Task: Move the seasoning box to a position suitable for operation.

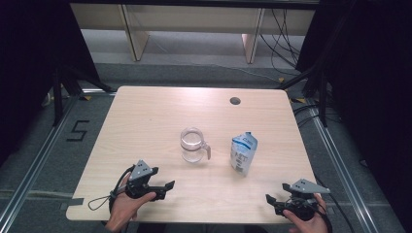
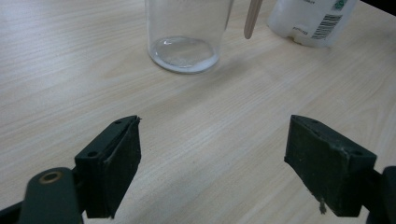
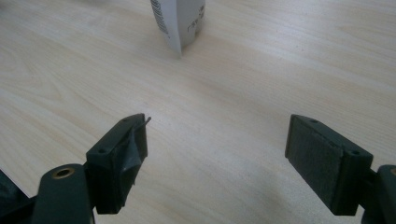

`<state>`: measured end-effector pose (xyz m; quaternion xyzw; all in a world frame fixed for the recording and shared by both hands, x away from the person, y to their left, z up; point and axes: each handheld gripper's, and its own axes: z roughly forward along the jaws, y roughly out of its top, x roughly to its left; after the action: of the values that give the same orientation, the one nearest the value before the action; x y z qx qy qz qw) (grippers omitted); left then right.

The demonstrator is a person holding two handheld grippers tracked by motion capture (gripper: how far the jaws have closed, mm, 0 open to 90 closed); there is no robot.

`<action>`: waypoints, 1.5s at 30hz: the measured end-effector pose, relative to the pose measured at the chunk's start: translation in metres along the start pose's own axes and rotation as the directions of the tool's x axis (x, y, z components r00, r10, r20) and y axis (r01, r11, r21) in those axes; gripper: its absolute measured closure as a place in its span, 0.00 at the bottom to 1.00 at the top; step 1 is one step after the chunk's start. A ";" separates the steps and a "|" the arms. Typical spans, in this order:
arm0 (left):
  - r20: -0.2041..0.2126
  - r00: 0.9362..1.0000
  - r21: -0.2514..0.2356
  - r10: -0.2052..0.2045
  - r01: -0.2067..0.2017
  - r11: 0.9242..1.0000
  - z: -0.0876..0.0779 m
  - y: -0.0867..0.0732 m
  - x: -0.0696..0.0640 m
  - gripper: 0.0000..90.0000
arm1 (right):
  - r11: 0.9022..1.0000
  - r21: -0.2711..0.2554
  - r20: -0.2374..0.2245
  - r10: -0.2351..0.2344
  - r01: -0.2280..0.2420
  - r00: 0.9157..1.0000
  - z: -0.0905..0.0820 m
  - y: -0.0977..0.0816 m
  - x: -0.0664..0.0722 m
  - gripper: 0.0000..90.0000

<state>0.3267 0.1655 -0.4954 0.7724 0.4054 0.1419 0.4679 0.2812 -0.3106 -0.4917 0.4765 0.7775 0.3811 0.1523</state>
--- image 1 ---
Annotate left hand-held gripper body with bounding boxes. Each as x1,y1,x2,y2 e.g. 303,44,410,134
124,159,163,202

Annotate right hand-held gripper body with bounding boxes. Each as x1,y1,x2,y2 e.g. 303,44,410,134
274,179,331,222

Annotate clear glass jar with lid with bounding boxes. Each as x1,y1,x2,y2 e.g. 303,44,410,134
180,126,212,164

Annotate white and blue milk carton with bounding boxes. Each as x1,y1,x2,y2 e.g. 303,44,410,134
229,131,259,178

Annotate person's right hand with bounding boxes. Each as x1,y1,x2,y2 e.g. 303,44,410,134
283,194,329,233

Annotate person's left hand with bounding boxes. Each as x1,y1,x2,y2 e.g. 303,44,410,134
105,176,157,232

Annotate black metal stand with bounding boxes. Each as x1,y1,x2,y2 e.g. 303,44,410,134
275,62,328,128
51,62,115,128

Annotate black curtain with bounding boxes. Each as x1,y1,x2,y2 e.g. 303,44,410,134
0,0,102,166
294,0,412,227

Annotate right hand-held gripper cable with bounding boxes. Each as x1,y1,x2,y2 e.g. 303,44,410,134
319,199,334,233

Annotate hand-held gripper cable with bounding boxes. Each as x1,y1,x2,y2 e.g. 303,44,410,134
86,164,136,213
319,199,334,233

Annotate left hand-held gripper cable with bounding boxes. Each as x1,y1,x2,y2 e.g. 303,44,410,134
86,164,136,213

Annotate aluminium floor rail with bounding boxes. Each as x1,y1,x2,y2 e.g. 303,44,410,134
0,96,80,227
306,100,373,233

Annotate black floor cables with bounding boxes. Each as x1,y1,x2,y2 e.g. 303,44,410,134
292,103,341,128

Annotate light wooden desk frame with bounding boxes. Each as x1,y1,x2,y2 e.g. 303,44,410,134
70,3,317,64

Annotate bundle of black cables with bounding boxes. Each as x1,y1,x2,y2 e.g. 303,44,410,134
258,8,304,78

